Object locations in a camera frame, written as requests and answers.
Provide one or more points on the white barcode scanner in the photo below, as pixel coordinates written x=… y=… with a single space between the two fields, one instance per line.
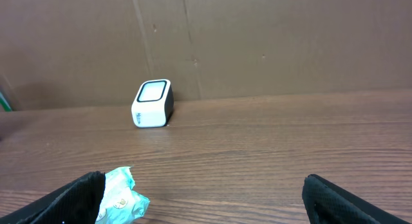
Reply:
x=153 y=104

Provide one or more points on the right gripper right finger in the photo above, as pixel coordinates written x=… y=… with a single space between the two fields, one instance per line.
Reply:
x=327 y=203

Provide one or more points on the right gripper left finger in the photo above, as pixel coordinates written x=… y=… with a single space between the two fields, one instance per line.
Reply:
x=76 y=202

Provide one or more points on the teal wet wipes pack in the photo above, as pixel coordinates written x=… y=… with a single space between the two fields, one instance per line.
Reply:
x=120 y=203

